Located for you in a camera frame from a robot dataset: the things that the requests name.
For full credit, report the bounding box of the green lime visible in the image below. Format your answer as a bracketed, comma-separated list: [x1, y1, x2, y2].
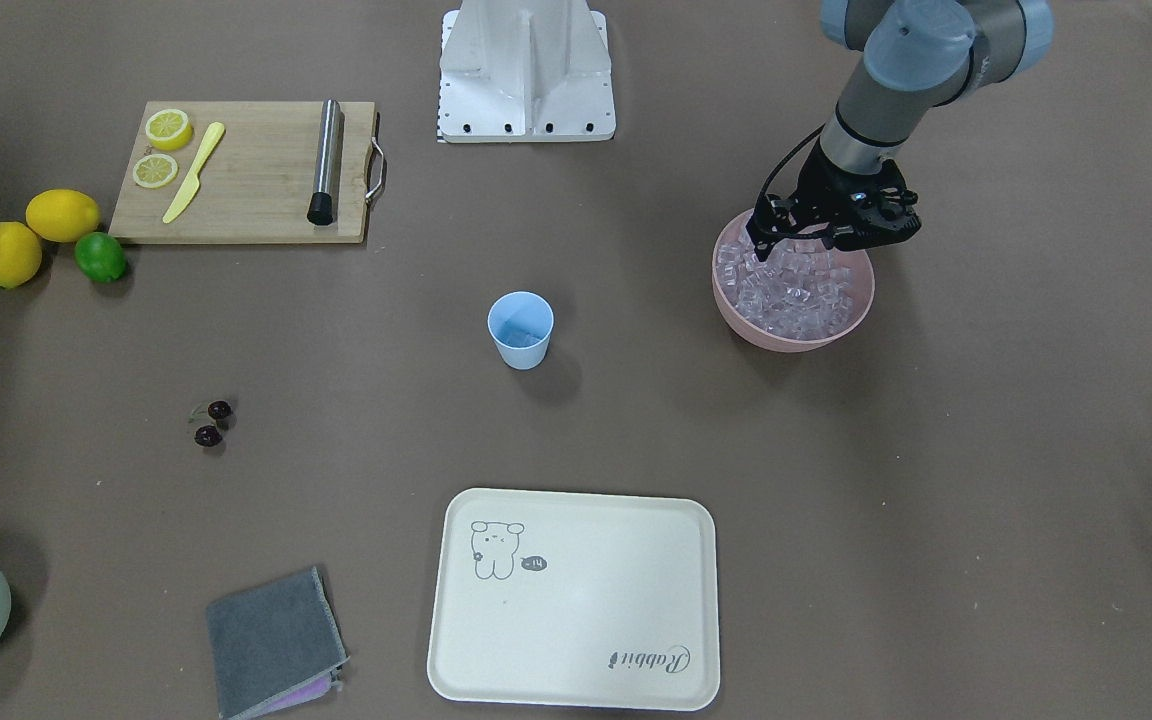
[74, 232, 129, 283]

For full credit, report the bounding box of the pink bowl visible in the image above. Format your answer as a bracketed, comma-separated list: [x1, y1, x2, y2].
[710, 210, 876, 354]

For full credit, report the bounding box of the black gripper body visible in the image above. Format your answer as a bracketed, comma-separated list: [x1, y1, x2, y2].
[748, 141, 922, 252]

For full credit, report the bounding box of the yellow lemon lower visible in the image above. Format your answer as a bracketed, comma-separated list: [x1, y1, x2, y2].
[0, 222, 44, 290]

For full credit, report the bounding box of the upper lemon half slice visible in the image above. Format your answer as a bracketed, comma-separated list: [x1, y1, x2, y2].
[143, 108, 195, 152]

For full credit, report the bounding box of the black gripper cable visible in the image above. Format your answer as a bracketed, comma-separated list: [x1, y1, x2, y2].
[756, 126, 827, 217]

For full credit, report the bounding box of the dark cherries pair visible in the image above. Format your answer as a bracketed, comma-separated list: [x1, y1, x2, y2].
[188, 397, 234, 448]

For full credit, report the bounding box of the yellow lemon upper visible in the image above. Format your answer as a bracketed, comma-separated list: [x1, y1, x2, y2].
[26, 188, 103, 243]

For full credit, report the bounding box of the yellow lemon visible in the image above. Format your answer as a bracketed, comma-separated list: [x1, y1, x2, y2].
[0, 222, 44, 290]
[26, 188, 103, 243]

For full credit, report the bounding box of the bamboo cutting board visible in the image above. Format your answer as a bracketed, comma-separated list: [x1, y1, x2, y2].
[109, 100, 384, 245]

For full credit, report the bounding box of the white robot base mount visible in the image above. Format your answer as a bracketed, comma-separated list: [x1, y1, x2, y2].
[435, 1, 617, 143]

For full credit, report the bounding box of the pile of clear ice cubes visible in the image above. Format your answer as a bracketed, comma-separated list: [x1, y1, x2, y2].
[713, 232, 861, 341]

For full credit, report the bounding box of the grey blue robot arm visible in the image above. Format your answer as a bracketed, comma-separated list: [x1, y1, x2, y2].
[746, 1, 1053, 260]

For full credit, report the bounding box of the yellow plastic knife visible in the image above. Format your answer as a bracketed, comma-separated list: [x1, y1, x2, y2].
[161, 120, 227, 223]

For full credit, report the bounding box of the grey folded cloth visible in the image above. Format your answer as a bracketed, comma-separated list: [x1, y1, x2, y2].
[204, 564, 349, 719]

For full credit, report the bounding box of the steel muddler black tip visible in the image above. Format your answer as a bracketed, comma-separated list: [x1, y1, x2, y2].
[306, 99, 344, 227]

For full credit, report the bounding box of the cream rabbit tray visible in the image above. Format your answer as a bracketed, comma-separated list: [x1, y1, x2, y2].
[426, 488, 721, 712]

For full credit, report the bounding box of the light blue plastic cup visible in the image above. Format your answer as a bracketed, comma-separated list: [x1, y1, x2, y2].
[486, 291, 556, 372]

